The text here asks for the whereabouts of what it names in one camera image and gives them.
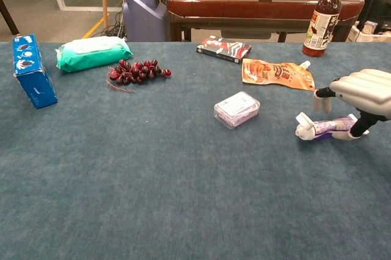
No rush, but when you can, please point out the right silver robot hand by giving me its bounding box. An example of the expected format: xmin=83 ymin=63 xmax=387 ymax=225
xmin=312 ymin=68 xmax=391 ymax=142

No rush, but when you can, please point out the purple toothpaste tube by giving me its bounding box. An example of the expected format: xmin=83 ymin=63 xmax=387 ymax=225
xmin=294 ymin=112 xmax=370 ymax=142

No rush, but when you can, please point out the brown drink bottle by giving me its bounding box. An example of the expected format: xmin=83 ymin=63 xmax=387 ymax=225
xmin=301 ymin=0 xmax=342 ymax=58

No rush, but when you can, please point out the white plastic basket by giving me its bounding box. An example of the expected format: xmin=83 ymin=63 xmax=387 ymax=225
xmin=348 ymin=21 xmax=391 ymax=43

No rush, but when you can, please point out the small purple carton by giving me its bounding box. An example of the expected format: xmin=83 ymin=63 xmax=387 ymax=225
xmin=363 ymin=20 xmax=379 ymax=34

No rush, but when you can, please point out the black bag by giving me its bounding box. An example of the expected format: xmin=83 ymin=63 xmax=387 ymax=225
xmin=357 ymin=0 xmax=391 ymax=34

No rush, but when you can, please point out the orange spout pouch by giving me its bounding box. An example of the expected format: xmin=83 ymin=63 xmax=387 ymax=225
xmin=241 ymin=58 xmax=316 ymax=92

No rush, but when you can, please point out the clear plastic floss box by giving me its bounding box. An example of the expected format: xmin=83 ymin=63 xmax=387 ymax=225
xmin=213 ymin=91 xmax=261 ymax=130

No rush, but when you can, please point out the brown mahjong table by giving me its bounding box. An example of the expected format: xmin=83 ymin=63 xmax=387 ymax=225
xmin=166 ymin=0 xmax=365 ymax=43

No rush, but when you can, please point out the red black patterned flat box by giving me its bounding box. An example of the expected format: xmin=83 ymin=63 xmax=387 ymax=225
xmin=196 ymin=35 xmax=253 ymax=65

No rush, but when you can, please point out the dark red grape bunch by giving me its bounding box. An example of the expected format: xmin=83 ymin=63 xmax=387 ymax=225
xmin=105 ymin=59 xmax=172 ymax=93

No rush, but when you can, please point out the green wet wipes pack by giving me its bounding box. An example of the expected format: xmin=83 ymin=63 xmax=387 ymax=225
xmin=56 ymin=35 xmax=134 ymax=73

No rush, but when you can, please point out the blue cardboard box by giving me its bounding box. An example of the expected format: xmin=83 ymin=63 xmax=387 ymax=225
xmin=12 ymin=34 xmax=59 ymax=110

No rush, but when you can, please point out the dark slanted furniture leg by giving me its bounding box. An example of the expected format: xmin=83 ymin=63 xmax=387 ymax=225
xmin=0 ymin=0 xmax=20 ymax=35

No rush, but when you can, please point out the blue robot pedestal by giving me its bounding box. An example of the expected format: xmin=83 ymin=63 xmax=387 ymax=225
xmin=122 ymin=0 xmax=168 ymax=43

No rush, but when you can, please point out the black floor cable tangle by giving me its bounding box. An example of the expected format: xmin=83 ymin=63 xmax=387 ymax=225
xmin=99 ymin=9 xmax=128 ymax=40

